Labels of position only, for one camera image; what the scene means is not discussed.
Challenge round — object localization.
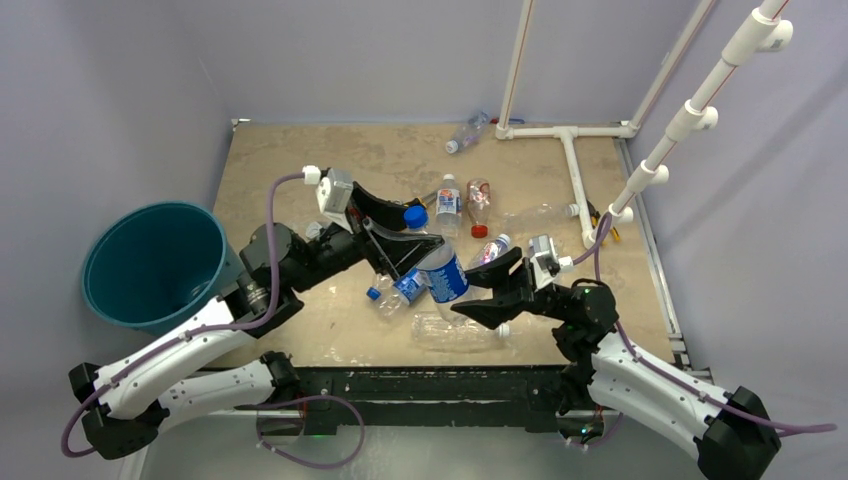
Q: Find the small pepsi bottle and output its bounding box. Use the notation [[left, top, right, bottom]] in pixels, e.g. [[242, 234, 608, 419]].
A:
[[372, 298, 418, 317], [366, 268, 426, 305]]

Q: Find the clear bottle by back wall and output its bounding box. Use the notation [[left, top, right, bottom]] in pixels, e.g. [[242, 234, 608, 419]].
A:
[[445, 111, 491, 154]]

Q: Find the teal plastic bin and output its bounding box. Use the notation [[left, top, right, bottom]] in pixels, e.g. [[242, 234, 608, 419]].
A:
[[81, 201, 244, 336]]

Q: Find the small red-label bottle white cap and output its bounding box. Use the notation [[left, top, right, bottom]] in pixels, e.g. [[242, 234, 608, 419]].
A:
[[466, 234, 512, 270]]

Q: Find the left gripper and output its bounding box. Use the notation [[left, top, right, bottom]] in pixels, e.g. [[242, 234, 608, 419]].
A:
[[288, 183, 442, 294]]

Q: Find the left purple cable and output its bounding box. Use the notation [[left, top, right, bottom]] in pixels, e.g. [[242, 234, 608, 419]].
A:
[[60, 170, 323, 460]]

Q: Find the yellow tool by pipe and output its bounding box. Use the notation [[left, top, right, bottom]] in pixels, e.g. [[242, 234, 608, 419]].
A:
[[587, 202, 621, 243]]

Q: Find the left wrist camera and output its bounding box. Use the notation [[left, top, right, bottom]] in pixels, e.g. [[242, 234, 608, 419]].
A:
[[316, 168, 353, 233]]

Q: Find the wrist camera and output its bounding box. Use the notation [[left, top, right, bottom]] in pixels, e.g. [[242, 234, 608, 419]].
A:
[[527, 234, 575, 290], [316, 168, 353, 233]]

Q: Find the small Pepsi bottle lower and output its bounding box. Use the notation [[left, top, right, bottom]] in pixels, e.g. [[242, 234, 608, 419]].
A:
[[372, 298, 418, 317]]

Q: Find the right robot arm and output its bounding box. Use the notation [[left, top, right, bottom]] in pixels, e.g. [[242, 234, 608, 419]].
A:
[[452, 247, 782, 479]]

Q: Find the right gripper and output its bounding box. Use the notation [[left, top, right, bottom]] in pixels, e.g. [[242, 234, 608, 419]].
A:
[[451, 246, 569, 329]]

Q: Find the clear bottle near pipe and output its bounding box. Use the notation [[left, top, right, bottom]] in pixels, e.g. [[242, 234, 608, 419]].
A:
[[503, 203, 580, 235]]

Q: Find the red-cap clear bottle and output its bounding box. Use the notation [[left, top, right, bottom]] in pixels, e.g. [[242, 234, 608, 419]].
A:
[[466, 178, 492, 239]]

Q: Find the purple cable loop under rail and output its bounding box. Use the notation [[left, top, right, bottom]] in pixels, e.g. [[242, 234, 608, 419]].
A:
[[254, 394, 367, 472]]

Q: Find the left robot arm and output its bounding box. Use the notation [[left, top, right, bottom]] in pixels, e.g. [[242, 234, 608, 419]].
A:
[[69, 185, 444, 460]]

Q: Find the white PVC pipe frame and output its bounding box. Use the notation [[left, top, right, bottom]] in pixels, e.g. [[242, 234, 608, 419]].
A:
[[495, 0, 795, 251]]

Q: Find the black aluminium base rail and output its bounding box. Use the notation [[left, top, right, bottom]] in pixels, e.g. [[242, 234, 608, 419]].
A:
[[135, 360, 717, 439]]

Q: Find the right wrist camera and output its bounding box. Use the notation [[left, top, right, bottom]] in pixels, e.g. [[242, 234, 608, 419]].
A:
[[527, 234, 575, 290]]

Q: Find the white-label clear bottle white cap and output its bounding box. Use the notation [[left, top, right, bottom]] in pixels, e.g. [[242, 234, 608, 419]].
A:
[[435, 173, 462, 238]]

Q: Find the small Pepsi bottle upper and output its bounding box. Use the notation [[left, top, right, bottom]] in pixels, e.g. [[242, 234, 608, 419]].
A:
[[366, 268, 426, 305]]

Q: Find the large Pepsi bottle blue cap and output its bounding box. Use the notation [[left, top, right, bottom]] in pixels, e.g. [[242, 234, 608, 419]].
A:
[[403, 205, 471, 322]]

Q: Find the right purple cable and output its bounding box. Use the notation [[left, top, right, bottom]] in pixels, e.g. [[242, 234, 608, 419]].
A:
[[572, 213, 838, 439]]

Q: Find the large clear crushed bottle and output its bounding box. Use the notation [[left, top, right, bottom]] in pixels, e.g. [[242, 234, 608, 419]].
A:
[[411, 312, 512, 353]]

